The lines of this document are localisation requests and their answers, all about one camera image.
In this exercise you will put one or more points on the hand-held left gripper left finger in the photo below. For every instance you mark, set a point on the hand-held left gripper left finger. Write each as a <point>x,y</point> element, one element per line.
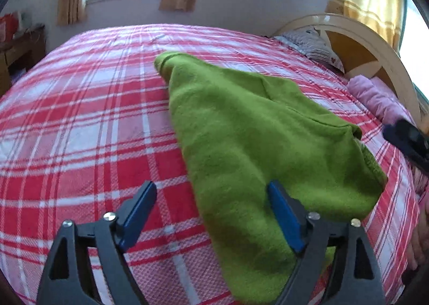
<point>138,217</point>

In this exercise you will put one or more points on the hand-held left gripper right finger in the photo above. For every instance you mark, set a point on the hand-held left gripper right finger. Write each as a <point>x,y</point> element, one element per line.
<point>287,221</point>

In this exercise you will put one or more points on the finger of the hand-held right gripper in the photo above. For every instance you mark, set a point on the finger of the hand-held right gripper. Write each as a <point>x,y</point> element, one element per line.
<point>407,139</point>

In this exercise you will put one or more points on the green fleece cloth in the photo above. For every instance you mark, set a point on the green fleece cloth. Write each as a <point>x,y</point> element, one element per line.
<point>254,144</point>

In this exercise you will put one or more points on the person's right hand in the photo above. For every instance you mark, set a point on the person's right hand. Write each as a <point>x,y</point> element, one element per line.
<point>419,241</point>

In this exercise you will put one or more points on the pink rolled blanket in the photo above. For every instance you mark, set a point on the pink rolled blanket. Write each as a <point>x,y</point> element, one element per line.
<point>378,97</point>

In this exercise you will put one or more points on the bright side window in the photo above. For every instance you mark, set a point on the bright side window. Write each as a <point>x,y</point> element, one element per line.
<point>415,43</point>

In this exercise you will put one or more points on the cream and wood headboard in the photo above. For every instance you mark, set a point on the cream and wood headboard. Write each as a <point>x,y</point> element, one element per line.
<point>368,46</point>

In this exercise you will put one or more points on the red plaid bed sheet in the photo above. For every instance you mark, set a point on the red plaid bed sheet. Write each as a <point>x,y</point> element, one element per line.
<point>83,124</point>

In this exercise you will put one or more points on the striped printed pillow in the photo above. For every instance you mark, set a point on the striped printed pillow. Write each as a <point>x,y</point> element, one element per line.
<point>313,45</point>

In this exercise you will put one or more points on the brown wooden desk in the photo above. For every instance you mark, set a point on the brown wooden desk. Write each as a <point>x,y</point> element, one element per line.
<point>20,53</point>

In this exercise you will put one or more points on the red gift bag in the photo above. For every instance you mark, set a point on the red gift bag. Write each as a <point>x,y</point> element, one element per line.
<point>7,26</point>

